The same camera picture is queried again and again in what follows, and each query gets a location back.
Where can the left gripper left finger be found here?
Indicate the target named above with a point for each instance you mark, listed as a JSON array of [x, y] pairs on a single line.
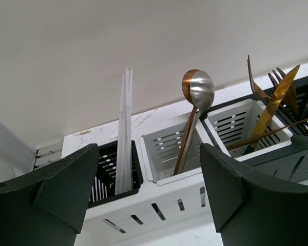
[[48, 205]]

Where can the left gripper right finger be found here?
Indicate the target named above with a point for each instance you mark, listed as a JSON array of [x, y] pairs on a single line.
[[250, 207]]

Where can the gold knife dark handle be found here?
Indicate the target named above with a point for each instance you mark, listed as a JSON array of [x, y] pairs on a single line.
[[273, 104]]

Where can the silver spoon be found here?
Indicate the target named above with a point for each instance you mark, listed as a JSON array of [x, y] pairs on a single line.
[[202, 93]]

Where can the copper spoon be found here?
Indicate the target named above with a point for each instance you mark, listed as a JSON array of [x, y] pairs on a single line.
[[186, 82]]

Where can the black insert cup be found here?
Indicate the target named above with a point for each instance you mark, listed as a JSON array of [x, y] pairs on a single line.
[[103, 190]]

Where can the white insert cup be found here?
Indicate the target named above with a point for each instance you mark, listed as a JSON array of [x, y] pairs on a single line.
[[235, 123]]

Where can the black utensil holder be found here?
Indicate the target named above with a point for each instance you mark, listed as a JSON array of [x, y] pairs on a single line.
[[289, 163]]

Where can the aluminium rail left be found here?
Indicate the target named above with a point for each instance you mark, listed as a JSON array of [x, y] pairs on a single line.
[[17, 158]]

